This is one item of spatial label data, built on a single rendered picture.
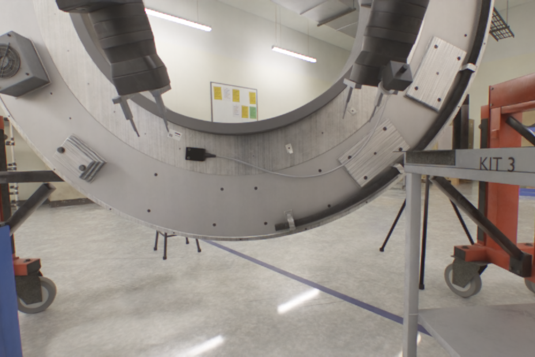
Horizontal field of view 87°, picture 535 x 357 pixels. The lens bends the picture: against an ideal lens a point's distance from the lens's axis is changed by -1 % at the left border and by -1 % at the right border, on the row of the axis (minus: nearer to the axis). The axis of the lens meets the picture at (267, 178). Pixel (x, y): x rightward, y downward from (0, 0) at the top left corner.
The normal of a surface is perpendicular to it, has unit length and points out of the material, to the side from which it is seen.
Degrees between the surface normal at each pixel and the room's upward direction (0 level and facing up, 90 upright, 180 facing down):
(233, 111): 90
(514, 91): 90
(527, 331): 0
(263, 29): 90
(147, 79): 114
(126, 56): 122
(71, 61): 90
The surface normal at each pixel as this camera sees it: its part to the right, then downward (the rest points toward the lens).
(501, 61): -0.75, 0.07
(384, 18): -0.65, 0.25
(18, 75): 0.03, 0.07
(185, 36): 0.65, 0.04
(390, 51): 0.11, 0.59
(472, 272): -0.92, 0.05
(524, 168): -1.00, 0.03
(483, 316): -0.02, -1.00
